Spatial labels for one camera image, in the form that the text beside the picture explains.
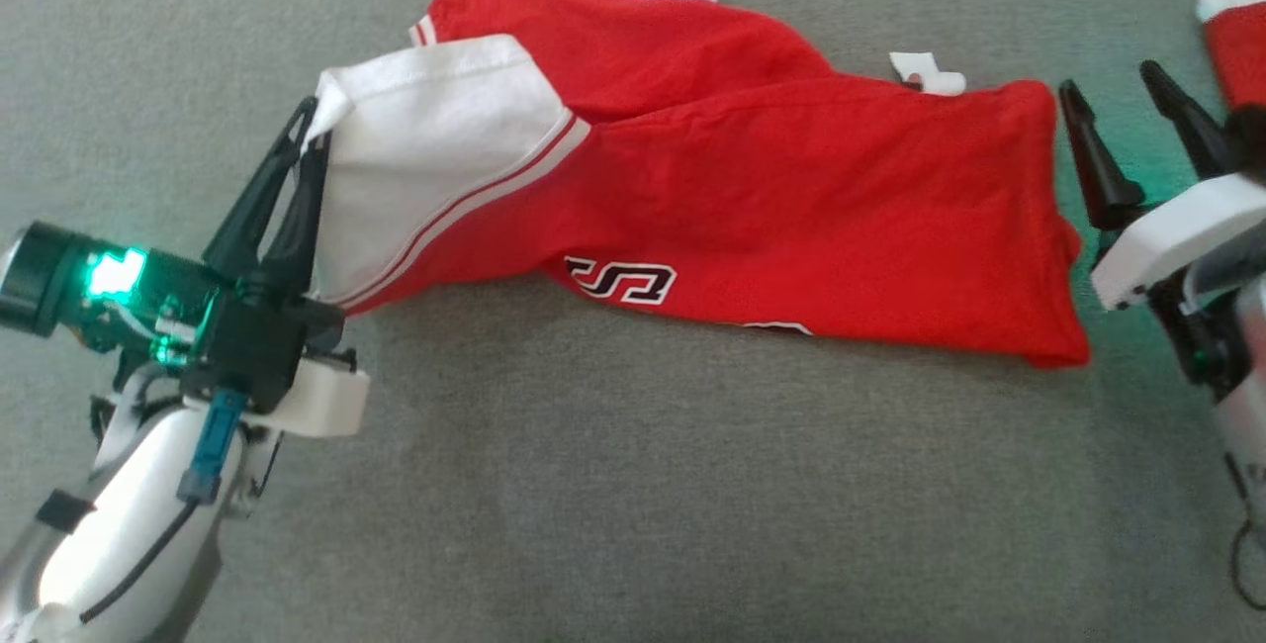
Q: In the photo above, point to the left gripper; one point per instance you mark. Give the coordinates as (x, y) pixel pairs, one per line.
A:
(247, 336)

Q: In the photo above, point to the large grey sofa seat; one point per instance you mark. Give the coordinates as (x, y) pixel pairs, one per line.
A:
(633, 505)

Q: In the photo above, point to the red shorts with white stripe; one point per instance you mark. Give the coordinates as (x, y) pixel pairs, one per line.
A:
(1241, 49)

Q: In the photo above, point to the red jersey with white sleeves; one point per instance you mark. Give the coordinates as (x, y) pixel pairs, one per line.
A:
(791, 198)

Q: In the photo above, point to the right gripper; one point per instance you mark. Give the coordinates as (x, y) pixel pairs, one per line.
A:
(1212, 326)

